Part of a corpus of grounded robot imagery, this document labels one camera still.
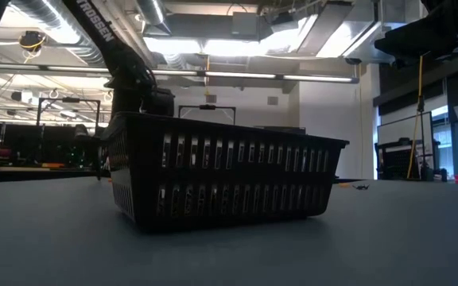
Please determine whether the person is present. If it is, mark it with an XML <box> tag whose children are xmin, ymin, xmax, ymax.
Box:
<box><xmin>73</xmin><ymin>123</ymin><xmax>91</xmax><ymax>139</ymax></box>

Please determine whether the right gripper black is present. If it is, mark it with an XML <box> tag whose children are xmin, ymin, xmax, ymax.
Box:
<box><xmin>374</xmin><ymin>14</ymin><xmax>458</xmax><ymax>68</ymax></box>

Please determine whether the yellow hanging cable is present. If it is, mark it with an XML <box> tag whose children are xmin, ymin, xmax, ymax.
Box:
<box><xmin>406</xmin><ymin>55</ymin><xmax>425</xmax><ymax>180</ymax></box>

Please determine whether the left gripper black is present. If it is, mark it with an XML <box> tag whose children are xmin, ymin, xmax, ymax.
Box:
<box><xmin>141</xmin><ymin>87</ymin><xmax>176</xmax><ymax>118</ymax></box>

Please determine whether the long ceiling light bar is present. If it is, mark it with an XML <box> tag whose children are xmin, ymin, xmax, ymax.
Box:
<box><xmin>0</xmin><ymin>63</ymin><xmax>360</xmax><ymax>84</ymax></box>

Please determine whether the black yellow ceiling cable reel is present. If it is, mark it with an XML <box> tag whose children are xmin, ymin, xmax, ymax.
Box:
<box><xmin>18</xmin><ymin>30</ymin><xmax>47</xmax><ymax>55</ymax></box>

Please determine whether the black slotted plastic basket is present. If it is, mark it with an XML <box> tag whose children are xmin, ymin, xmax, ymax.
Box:
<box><xmin>100</xmin><ymin>111</ymin><xmax>350</xmax><ymax>232</ymax></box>

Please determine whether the black aluminium rig frame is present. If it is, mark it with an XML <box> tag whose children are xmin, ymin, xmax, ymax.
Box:
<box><xmin>0</xmin><ymin>168</ymin><xmax>458</xmax><ymax>187</ymax></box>

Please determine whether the black tripod stand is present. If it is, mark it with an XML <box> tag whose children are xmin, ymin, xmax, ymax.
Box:
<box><xmin>415</xmin><ymin>95</ymin><xmax>433</xmax><ymax>180</ymax></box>

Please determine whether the silver ventilation duct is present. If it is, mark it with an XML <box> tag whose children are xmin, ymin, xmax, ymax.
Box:
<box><xmin>10</xmin><ymin>0</ymin><xmax>109</xmax><ymax>67</ymax></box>

